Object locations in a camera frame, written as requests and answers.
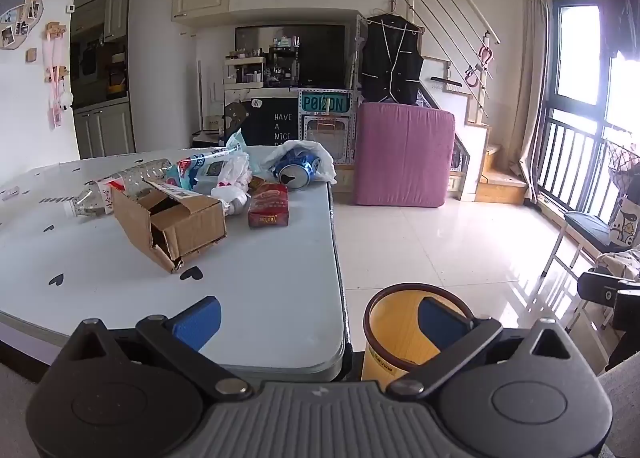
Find teal sign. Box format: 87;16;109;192
298;90;349;115

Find beige curtain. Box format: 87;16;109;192
517;0;551;204

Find clear plastic bottle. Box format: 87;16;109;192
62;158;173;219

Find large white plastic bag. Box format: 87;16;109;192
260;139;338;185

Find wire basket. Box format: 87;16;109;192
602;138;640;189

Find cartoon paper bag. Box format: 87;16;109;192
607;195;640;246

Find black vest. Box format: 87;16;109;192
360;14;425;106

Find blue white snack wrapper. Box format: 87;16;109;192
172;148;236;191

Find pink hanging wall decoration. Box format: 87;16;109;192
44;22;75;129

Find white perforated cabinet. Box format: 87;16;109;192
297;88;358;166

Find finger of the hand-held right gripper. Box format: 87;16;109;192
577;272;640;306

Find yellow plastic waste bin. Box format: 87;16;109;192
362;282;481;386

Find white chair with blue cushion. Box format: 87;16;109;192
542;210;621;279

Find dark hanging clothes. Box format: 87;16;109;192
575;0;640;61

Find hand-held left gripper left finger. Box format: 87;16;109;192
57;296;253;399

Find grey cloth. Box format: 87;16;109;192
597;353;640;458

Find stair cable railing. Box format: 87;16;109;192
392;0;501;119

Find black balcony railing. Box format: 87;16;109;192
537;108;640;234

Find clear teal-edged plastic package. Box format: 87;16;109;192
192;128;251;189

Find small white plastic bag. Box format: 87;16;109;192
210;153;251;216

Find black framed window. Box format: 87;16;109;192
542;0;640;219

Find cream low drawer unit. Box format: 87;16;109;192
332;163;356;194

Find black letter board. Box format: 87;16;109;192
223;97;299;146

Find shelf rack with bottles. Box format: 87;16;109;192
222;45;301;89

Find kitchen cabinets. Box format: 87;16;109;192
70;0;136;159

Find pink folded mattress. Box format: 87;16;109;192
352;102;457;209

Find blue drink can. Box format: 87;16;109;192
271;148;321;189

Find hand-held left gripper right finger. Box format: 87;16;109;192
387;297;583;399

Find white metal chair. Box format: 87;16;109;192
565;248;640;369

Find brown cardboard box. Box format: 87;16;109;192
109;179;228;274

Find wall photo collage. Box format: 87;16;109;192
0;0;53;51

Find white patterned cloth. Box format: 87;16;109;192
592;248;640;284

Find wooden staircase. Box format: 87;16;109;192
420;55;528;204

